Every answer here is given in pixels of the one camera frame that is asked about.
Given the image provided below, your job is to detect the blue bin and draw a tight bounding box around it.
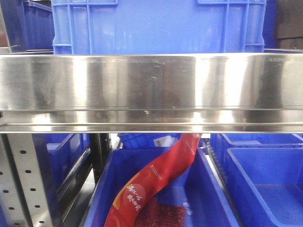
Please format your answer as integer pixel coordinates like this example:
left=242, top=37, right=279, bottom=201
left=45, top=133, right=90, bottom=190
left=84, top=148, right=239, bottom=227
left=226, top=148, right=303, bottom=227

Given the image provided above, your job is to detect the red snack bag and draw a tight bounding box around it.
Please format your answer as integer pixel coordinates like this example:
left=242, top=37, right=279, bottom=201
left=104, top=133, right=202, bottom=227

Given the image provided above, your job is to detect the blue bin centre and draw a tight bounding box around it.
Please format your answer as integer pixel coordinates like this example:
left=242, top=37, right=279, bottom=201
left=84, top=148, right=239, bottom=227

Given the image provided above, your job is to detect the blue bin left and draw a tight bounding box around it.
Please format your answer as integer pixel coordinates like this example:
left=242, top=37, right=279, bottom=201
left=45, top=133, right=90, bottom=190

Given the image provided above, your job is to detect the blue bin right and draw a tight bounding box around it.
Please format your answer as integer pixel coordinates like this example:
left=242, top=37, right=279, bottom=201
left=226, top=148, right=303, bottom=227

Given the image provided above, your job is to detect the large blue crate on shelf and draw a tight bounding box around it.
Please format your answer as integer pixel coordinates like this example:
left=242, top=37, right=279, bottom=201
left=52, top=0, right=267, bottom=54

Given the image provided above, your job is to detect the stainless steel shelf rail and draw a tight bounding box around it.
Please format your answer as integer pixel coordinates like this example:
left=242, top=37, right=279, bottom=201
left=0, top=53, right=303, bottom=133

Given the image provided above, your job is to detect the perforated metal upright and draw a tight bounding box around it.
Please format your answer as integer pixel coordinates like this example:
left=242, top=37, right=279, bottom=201
left=0, top=133, right=62, bottom=227

